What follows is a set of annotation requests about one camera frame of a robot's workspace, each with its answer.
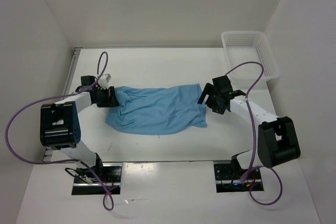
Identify blue shorts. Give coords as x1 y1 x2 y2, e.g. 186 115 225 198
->
105 83 207 135

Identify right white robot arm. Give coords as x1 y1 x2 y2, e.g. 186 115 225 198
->
198 76 301 178

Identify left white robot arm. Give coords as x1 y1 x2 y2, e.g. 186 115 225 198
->
40 74 119 182

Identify white plastic basket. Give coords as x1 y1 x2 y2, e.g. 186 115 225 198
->
221 31 280 82

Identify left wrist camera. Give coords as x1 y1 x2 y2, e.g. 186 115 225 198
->
98 74 111 89

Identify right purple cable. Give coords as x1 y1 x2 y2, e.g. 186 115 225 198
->
224 61 284 206

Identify purple cable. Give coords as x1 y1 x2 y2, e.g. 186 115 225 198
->
5 51 119 212
224 61 284 206

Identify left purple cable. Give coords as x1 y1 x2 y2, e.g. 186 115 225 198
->
5 51 119 212

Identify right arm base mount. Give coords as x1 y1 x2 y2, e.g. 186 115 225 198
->
213 161 264 193

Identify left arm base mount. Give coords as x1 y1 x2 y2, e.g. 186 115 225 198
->
65 163 122 196

